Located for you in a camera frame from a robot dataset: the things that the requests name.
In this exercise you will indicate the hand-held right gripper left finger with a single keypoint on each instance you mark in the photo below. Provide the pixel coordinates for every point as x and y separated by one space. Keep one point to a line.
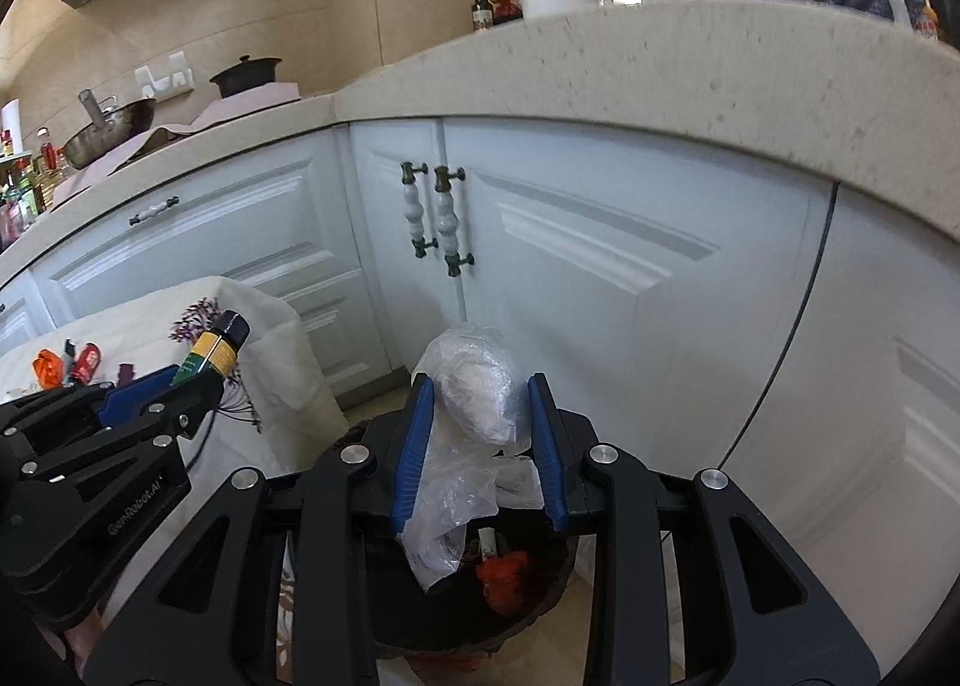
412 446

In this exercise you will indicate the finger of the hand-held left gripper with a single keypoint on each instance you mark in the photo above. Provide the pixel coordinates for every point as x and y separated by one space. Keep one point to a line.
187 405
139 393

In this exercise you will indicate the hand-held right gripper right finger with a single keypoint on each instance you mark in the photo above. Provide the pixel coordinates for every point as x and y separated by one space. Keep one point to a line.
544 453

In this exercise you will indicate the dark bottle yellow green label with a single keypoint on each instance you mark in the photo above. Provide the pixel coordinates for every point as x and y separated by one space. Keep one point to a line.
214 348

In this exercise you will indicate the clear plastic bag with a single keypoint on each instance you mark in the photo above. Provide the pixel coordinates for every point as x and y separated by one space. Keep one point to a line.
480 393

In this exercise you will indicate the shiny orange wrapper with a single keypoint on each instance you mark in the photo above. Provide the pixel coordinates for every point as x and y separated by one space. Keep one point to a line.
46 367

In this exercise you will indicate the orange plastic bag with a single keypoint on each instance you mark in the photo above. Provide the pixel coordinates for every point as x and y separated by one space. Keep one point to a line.
502 581

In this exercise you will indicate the black trash bin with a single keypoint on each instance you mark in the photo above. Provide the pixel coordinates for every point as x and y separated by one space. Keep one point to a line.
450 618

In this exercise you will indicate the person's left hand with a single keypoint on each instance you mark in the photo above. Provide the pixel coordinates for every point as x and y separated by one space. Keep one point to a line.
81 637

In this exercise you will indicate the floral tablecloth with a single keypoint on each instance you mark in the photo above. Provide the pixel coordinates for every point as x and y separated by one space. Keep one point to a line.
262 326

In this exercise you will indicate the small white cabinet drawer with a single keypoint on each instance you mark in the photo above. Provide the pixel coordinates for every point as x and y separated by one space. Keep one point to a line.
19 318

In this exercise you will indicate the wide white cabinet door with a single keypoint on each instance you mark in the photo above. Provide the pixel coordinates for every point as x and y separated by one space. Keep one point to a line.
637 318
885 431

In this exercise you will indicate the wide white cabinet drawer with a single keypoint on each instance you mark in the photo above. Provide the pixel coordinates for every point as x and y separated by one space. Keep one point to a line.
225 221

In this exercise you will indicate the narrow white cabinet door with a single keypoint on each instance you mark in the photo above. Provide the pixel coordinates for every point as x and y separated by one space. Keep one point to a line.
382 243

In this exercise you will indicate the group of condiment bottles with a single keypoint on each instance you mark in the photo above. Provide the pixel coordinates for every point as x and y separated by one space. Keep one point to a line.
22 198

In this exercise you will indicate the steel wok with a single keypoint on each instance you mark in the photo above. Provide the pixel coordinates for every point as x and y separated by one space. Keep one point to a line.
112 131

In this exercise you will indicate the pink stove cover cloth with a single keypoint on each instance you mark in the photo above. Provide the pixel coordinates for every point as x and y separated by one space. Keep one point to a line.
225 108

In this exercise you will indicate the black clay pot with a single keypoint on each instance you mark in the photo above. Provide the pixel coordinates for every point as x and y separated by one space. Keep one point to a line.
244 78

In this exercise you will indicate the dark glass oil bottle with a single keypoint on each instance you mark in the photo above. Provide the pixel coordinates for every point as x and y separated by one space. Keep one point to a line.
481 11

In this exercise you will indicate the white lidded container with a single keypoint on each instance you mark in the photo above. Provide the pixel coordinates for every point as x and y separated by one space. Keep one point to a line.
559 2

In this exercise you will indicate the white wall rack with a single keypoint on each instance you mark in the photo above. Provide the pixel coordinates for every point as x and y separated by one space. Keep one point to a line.
169 78

